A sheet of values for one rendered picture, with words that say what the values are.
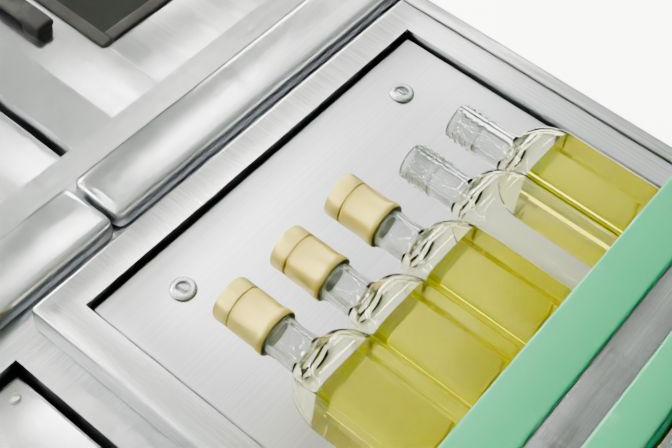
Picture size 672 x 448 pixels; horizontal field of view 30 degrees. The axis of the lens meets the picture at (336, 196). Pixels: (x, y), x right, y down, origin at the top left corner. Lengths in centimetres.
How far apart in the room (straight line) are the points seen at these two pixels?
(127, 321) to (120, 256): 6
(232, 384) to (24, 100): 36
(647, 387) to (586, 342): 4
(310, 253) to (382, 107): 30
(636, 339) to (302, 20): 59
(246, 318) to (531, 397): 23
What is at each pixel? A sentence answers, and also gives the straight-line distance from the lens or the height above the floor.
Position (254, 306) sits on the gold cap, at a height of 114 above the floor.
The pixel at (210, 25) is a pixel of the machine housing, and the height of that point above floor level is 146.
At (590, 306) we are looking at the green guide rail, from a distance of 70.
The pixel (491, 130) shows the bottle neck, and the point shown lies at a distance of 93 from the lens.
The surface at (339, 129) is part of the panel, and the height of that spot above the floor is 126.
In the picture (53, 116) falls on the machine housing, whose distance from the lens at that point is 114.
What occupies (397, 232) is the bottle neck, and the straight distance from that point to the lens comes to 86.
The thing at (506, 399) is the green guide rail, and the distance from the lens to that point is 66.
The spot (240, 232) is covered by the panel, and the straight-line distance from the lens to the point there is 102.
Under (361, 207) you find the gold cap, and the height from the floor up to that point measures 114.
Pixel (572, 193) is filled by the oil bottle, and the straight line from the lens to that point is 89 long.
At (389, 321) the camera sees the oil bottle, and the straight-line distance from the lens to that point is 80.
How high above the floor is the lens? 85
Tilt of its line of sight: 20 degrees up
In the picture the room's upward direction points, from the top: 55 degrees counter-clockwise
